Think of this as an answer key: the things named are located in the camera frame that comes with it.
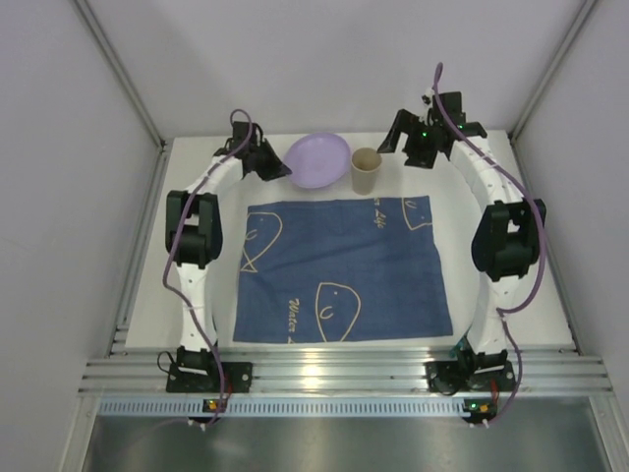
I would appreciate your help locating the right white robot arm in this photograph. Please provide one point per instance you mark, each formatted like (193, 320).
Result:
(506, 243)

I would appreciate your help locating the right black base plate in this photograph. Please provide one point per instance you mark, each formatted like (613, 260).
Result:
(449, 378)

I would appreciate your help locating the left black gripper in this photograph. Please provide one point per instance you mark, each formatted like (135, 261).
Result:
(265, 158)

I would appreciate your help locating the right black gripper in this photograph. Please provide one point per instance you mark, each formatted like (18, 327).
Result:
(405, 136)

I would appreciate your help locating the slotted grey cable duct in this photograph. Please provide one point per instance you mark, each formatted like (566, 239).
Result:
(296, 407)

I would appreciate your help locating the lilac plastic plate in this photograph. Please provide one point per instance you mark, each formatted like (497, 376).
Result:
(317, 160)

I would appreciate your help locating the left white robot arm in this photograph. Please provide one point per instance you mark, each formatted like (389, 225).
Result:
(194, 239)

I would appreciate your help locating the spoon with teal handle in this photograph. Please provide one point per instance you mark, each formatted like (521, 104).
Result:
(459, 348)

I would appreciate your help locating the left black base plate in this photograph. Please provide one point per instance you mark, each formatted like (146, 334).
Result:
(238, 378)

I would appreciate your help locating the blue embroidered cloth placemat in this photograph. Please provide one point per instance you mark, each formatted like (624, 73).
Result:
(341, 271)

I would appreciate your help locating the aluminium mounting rail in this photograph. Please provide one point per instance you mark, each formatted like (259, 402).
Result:
(340, 370)

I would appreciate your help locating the beige paper cup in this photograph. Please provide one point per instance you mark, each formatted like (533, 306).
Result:
(365, 165)

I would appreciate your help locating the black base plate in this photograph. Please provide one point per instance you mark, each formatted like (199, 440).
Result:
(449, 378)
(238, 378)

